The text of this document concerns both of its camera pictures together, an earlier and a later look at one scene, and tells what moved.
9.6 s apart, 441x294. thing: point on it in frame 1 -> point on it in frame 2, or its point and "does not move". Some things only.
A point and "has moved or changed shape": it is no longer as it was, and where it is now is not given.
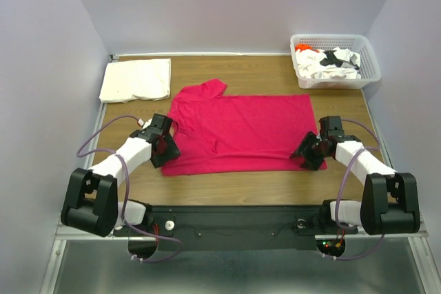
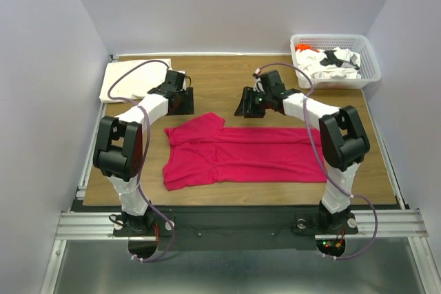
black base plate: (234, 228) does not move
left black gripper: (172, 152) -> (187, 107)
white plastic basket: (334, 61) does not move
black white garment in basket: (331, 59) does not move
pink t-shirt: (227, 134) has moved or changed shape
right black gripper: (311, 162) -> (248, 94)
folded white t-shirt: (128, 80) does not move
